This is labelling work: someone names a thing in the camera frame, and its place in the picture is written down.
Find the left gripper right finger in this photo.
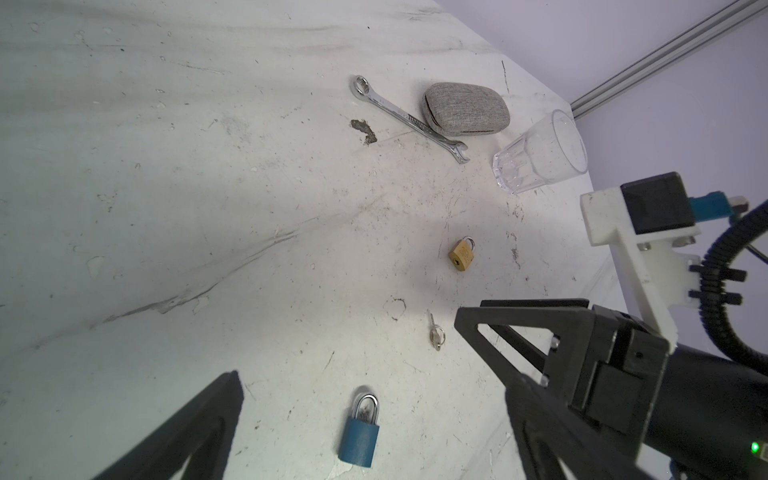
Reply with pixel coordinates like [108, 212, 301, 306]
[505, 374, 649, 480]

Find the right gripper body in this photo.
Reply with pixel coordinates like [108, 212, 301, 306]
[543, 306, 670, 460]

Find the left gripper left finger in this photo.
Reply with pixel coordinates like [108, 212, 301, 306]
[97, 371, 244, 479]

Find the silver key with ring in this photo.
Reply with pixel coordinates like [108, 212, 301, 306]
[427, 311, 446, 351]

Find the brass padlock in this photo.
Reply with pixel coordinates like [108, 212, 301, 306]
[448, 236, 475, 272]

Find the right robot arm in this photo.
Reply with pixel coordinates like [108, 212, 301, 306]
[455, 299, 767, 479]

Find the clear plastic cup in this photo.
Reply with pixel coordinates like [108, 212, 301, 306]
[492, 110, 588, 194]

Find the blue padlock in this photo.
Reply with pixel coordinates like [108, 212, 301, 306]
[338, 389, 380, 468]

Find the grey fabric case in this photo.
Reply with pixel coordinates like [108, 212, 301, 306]
[421, 82, 511, 137]

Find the silver combination wrench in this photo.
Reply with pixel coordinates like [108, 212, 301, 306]
[350, 75, 470, 165]

